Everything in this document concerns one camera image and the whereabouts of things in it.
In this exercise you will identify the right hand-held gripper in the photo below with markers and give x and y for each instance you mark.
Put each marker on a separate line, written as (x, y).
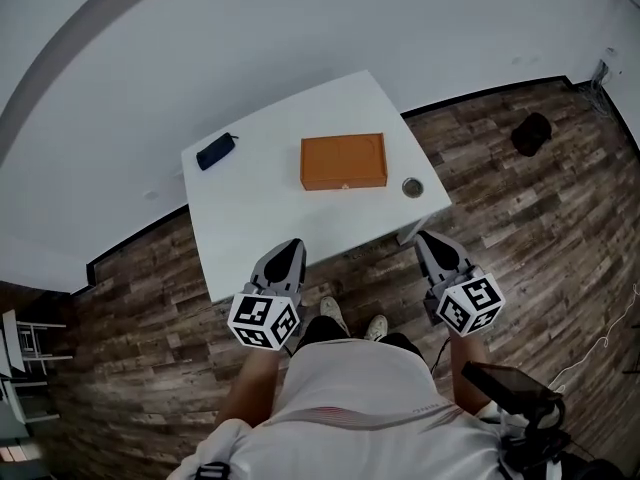
(470, 303)

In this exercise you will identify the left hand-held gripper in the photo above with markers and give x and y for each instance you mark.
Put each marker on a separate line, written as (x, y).
(260, 318)

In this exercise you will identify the orange box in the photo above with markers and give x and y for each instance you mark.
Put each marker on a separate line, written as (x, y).
(342, 160)

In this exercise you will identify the person's left forearm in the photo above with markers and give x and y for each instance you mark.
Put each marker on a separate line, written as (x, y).
(250, 383)

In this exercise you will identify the person's right forearm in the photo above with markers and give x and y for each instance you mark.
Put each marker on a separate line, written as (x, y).
(465, 350)

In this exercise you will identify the white table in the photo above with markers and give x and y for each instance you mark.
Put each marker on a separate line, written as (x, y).
(260, 208)

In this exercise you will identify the person's left white shoe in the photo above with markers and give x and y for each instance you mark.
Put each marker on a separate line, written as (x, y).
(334, 315)

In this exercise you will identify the person's white shoe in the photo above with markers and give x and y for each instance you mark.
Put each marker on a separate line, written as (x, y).
(334, 315)
(376, 328)

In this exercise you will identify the person's black shorts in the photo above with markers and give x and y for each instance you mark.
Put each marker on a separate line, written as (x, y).
(325, 329)

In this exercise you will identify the small round metal dish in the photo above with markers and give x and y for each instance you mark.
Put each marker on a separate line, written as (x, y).
(413, 187)

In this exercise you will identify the person's right white shoe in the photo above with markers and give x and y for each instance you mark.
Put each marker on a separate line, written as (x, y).
(376, 328)

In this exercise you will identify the black pencil case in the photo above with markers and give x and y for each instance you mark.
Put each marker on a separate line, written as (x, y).
(216, 152)

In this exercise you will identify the black mesh waste basket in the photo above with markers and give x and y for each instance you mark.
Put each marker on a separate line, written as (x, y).
(531, 134)

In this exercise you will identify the black screen device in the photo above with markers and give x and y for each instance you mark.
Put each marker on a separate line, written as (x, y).
(520, 393)

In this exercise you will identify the person's white shirt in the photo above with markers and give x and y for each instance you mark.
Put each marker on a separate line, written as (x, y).
(360, 443)

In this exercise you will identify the white shelf unit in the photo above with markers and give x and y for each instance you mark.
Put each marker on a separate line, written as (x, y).
(30, 358)

